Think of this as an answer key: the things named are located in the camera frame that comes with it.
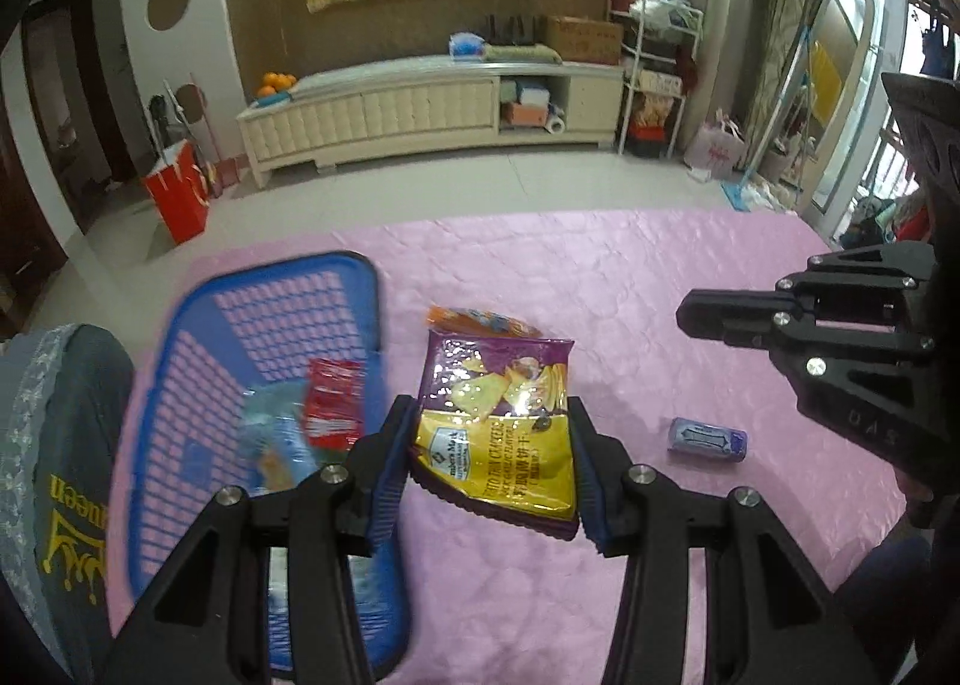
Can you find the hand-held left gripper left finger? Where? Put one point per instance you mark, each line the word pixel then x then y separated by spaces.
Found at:
pixel 388 482

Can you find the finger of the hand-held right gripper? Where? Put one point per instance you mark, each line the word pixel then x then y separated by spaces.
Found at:
pixel 720 313
pixel 855 388

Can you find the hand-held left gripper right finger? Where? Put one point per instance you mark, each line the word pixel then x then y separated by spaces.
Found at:
pixel 589 486

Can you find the red and yellow snack packet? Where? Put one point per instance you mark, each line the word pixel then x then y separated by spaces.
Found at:
pixel 334 400

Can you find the purple chips packet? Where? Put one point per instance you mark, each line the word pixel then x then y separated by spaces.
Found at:
pixel 495 445

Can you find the clear light blue snack packet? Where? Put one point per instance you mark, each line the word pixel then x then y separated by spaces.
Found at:
pixel 281 437

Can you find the blue plastic basket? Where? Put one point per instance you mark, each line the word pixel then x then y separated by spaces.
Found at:
pixel 352 266

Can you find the person's right forearm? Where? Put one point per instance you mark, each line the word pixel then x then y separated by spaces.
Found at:
pixel 889 595

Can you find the blue flat mop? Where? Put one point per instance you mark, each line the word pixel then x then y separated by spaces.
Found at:
pixel 739 196

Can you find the pink quilted blanket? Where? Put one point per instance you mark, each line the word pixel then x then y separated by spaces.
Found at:
pixel 600 280

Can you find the small purple pack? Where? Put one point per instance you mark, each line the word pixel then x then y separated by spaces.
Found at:
pixel 705 439

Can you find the standing mirror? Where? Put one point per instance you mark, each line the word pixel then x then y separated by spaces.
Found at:
pixel 844 92

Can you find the white plastic bag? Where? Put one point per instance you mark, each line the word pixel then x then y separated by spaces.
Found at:
pixel 716 148

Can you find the orange snack packet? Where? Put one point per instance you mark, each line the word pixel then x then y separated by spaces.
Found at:
pixel 480 319

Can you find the red printed box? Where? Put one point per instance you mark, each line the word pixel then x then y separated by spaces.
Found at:
pixel 652 126

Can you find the white metal rack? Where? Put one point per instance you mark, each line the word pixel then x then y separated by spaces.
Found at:
pixel 694 54

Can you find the orange box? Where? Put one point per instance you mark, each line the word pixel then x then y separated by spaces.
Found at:
pixel 523 113

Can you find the brown cardboard box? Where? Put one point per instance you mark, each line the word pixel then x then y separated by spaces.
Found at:
pixel 581 39

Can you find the green folded cloth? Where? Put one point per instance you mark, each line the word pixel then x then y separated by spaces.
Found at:
pixel 525 54

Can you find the grey lace-trimmed cushion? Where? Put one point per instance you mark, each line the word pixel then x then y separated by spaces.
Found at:
pixel 67 430

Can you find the row of dark bottles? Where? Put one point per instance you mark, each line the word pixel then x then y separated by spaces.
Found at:
pixel 514 30

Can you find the red gift bag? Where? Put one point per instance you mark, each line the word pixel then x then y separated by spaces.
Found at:
pixel 178 197

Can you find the cream tufted cabinet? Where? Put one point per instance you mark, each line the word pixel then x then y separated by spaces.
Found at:
pixel 390 122

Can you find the pile of oranges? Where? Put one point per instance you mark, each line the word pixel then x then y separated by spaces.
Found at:
pixel 276 85

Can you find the black mop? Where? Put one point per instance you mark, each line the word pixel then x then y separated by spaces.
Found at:
pixel 157 118

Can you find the dark wooden door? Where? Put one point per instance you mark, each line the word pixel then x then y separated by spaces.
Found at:
pixel 22 220

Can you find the dark wooden doorway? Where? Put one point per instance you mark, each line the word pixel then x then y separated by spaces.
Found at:
pixel 112 122

